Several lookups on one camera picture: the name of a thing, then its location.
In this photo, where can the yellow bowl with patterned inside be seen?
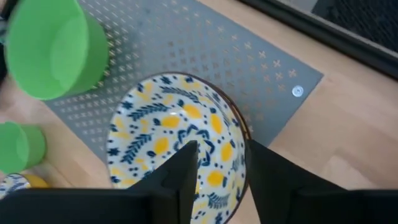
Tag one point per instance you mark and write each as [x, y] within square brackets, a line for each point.
[174, 118]
[34, 181]

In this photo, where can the black table frame rail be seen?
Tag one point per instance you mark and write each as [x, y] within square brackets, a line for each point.
[342, 37]

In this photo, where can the green plastic mini bowl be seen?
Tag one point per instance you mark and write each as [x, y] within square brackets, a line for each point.
[18, 146]
[46, 49]

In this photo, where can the grey perforated metal shelf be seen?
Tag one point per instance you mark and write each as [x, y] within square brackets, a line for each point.
[202, 40]

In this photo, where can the black mesh floor mat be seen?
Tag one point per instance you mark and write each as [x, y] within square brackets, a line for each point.
[367, 21]

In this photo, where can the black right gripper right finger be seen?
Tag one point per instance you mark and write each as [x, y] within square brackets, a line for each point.
[286, 193]

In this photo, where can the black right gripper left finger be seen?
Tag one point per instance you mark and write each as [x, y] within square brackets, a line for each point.
[174, 186]

